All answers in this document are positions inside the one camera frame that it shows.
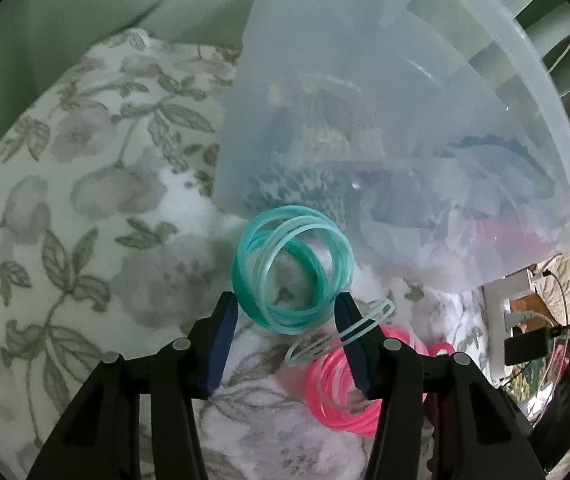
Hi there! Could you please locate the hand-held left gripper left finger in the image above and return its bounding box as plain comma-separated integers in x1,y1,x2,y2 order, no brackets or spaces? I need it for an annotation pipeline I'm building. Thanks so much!
25,291,240,480

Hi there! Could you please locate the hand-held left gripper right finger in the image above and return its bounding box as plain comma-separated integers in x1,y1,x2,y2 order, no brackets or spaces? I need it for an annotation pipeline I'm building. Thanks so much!
334,292,536,480

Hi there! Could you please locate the clear jelly bracelet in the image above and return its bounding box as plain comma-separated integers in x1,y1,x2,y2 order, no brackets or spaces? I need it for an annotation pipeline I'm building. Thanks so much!
285,298,397,369

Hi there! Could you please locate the bunch of pink jelly bracelets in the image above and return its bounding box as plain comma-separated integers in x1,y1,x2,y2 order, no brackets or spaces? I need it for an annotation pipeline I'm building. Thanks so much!
305,324,459,439

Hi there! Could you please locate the bunch of teal jelly bracelets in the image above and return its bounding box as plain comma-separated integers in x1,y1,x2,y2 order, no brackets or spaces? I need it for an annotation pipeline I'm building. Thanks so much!
231,204,354,336

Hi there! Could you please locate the clear plastic storage container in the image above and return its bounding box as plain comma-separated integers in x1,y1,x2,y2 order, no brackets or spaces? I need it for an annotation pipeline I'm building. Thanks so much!
200,0,570,294

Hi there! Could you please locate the black power adapter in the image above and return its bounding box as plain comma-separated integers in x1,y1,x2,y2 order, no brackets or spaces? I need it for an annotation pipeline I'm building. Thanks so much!
505,327,566,367

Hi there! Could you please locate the white power strip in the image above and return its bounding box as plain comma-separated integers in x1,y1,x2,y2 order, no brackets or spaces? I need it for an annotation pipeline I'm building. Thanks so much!
482,267,546,377

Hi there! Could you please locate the leopard print scrunchie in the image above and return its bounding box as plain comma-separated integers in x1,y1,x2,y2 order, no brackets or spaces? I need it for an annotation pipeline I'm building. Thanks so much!
247,162,351,218

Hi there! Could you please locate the green curtain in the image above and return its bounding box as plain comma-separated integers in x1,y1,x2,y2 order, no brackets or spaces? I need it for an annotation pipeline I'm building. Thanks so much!
0,0,266,161

